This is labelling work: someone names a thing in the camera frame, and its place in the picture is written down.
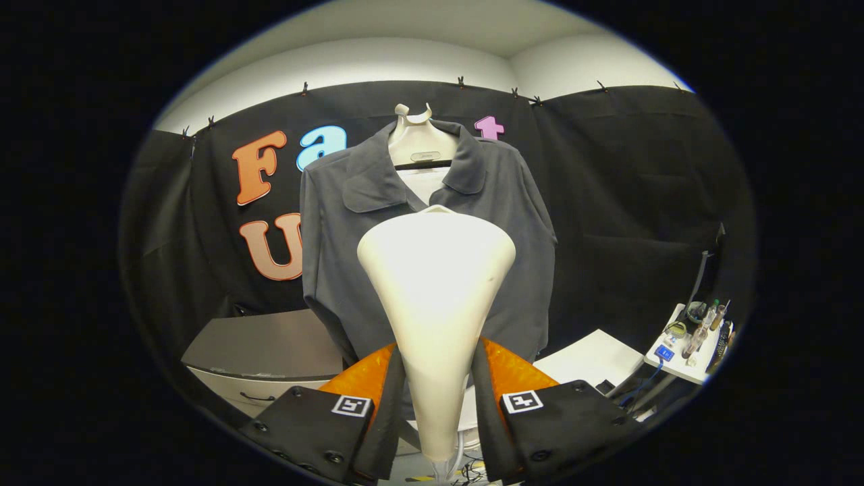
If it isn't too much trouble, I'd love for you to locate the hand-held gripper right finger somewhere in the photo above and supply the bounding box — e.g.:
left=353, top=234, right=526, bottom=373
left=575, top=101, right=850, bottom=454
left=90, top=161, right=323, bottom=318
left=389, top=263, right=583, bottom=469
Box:
left=470, top=335, right=642, bottom=483

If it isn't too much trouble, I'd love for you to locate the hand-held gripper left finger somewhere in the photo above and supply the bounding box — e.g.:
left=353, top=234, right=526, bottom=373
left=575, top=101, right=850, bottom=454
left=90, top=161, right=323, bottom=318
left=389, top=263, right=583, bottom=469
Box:
left=238, top=340, right=406, bottom=483

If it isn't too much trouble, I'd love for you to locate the white garment steamer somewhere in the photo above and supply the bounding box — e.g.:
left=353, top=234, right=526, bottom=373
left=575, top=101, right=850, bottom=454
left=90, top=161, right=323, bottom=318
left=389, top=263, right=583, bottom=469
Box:
left=356, top=205, right=517, bottom=481

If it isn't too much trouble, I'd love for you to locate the grey button-up shirt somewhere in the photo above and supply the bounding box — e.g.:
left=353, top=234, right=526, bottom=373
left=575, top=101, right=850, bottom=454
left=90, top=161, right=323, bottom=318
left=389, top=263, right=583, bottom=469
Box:
left=299, top=118, right=558, bottom=406

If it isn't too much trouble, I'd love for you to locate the cream clothes hanger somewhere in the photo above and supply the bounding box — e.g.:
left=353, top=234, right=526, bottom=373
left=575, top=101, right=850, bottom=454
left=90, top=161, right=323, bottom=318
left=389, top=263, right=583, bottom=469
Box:
left=388, top=103, right=461, bottom=169

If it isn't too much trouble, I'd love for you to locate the grey cabinet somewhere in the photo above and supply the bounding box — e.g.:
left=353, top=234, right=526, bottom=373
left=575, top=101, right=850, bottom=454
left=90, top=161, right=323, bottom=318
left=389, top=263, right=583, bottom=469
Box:
left=181, top=309, right=423, bottom=456

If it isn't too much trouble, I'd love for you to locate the black stand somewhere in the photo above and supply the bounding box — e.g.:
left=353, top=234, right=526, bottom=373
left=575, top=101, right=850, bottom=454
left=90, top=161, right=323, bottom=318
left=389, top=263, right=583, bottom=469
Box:
left=685, top=223, right=728, bottom=321

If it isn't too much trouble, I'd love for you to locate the tangle of floor cables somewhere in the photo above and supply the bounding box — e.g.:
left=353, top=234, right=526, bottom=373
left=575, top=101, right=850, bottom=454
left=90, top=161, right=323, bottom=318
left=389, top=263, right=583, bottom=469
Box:
left=405, top=456, right=487, bottom=483

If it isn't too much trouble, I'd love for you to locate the blue cable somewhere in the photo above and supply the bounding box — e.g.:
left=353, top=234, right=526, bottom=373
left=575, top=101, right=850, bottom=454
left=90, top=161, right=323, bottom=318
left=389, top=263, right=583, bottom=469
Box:
left=621, top=361, right=666, bottom=408

